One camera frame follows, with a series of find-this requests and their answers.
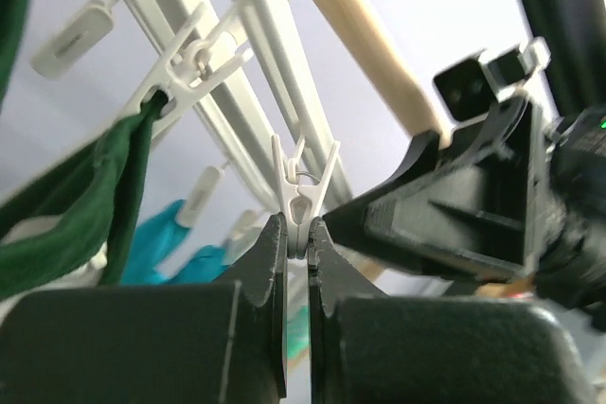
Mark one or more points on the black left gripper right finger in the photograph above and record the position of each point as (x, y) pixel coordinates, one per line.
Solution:
(369, 347)

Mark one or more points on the white plastic clip hanger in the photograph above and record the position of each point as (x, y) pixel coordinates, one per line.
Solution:
(201, 55)

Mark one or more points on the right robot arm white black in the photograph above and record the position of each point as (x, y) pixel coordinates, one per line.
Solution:
(571, 95)

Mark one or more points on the teal blue shirt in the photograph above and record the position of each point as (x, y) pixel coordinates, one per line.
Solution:
(154, 257)

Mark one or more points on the wooden drying rack frame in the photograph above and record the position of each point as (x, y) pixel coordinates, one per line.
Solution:
(363, 33)

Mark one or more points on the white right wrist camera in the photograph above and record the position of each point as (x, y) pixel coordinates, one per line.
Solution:
(469, 86)

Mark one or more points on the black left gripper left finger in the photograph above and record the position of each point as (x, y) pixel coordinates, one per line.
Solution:
(221, 342)

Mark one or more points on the white green t-shirt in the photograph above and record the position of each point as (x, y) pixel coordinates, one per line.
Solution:
(78, 219)

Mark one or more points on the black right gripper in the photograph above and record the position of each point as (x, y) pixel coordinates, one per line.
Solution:
(473, 210)

